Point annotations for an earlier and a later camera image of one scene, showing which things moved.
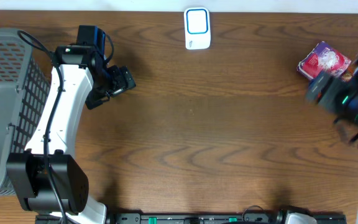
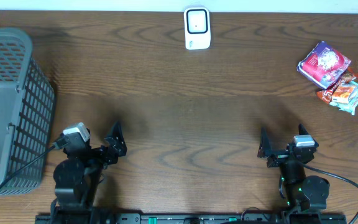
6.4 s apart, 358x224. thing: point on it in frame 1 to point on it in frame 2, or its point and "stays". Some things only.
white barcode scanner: [197, 28] stays
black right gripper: [319, 90] to [279, 157]
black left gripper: [112, 86] to [105, 150]
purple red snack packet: [324, 58] stays
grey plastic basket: [14, 85] stays
